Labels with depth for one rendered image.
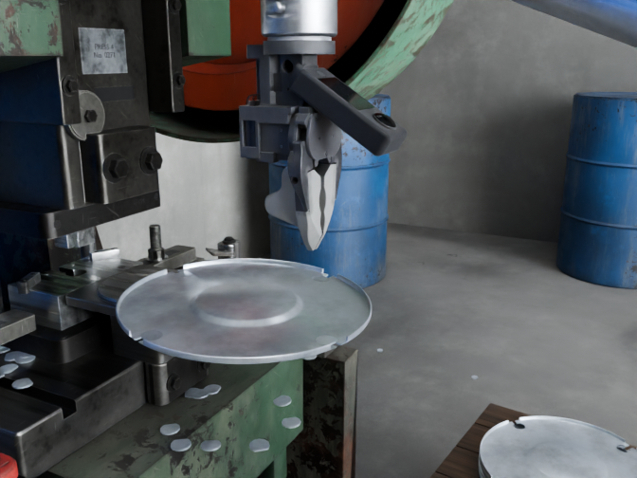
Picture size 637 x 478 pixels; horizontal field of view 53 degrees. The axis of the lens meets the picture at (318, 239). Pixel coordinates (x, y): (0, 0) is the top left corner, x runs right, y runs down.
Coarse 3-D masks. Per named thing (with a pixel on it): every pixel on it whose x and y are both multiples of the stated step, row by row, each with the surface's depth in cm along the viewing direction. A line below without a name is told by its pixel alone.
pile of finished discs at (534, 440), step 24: (504, 432) 119; (528, 432) 119; (552, 432) 119; (576, 432) 119; (600, 432) 119; (480, 456) 112; (504, 456) 112; (528, 456) 112; (552, 456) 111; (576, 456) 111; (600, 456) 112; (624, 456) 112
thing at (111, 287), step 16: (128, 272) 85; (144, 272) 85; (176, 272) 85; (80, 288) 80; (96, 288) 80; (112, 288) 79; (80, 304) 77; (96, 304) 76; (112, 304) 75; (112, 320) 78; (112, 336) 79; (128, 336) 78; (128, 352) 78; (144, 352) 77; (160, 368) 77; (176, 368) 79; (192, 368) 82; (208, 368) 86; (160, 384) 77; (176, 384) 78; (192, 384) 83; (160, 400) 78
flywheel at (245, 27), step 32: (256, 0) 105; (352, 0) 94; (384, 0) 92; (256, 32) 106; (352, 32) 95; (384, 32) 101; (192, 64) 112; (224, 64) 110; (320, 64) 99; (352, 64) 104; (192, 96) 111; (224, 96) 108; (256, 96) 105
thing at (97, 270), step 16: (48, 272) 86; (64, 272) 86; (80, 272) 88; (96, 272) 86; (112, 272) 86; (16, 288) 81; (32, 288) 80; (48, 288) 80; (64, 288) 80; (16, 304) 82; (32, 304) 80; (48, 304) 79; (64, 304) 79; (48, 320) 80; (64, 320) 79; (80, 320) 81
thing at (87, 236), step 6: (90, 228) 84; (72, 234) 83; (78, 234) 83; (84, 234) 84; (90, 234) 84; (54, 240) 83; (60, 240) 83; (66, 240) 82; (72, 240) 83; (78, 240) 83; (84, 240) 84; (90, 240) 85; (60, 246) 83; (66, 246) 82; (72, 246) 83; (78, 246) 83
